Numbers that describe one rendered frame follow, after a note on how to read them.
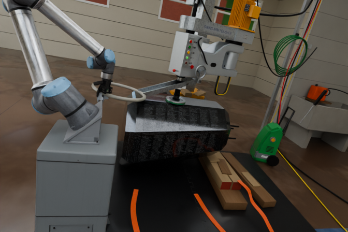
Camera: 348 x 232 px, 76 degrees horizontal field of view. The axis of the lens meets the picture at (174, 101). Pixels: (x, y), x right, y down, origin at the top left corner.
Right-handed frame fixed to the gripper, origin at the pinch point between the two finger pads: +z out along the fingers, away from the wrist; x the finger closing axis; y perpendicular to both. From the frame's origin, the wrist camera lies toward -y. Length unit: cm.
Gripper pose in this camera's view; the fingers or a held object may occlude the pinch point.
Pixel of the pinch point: (100, 100)
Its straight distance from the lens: 193.3
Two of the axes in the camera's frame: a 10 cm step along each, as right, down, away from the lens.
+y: 8.7, 3.4, -3.5
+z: -2.6, 9.3, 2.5
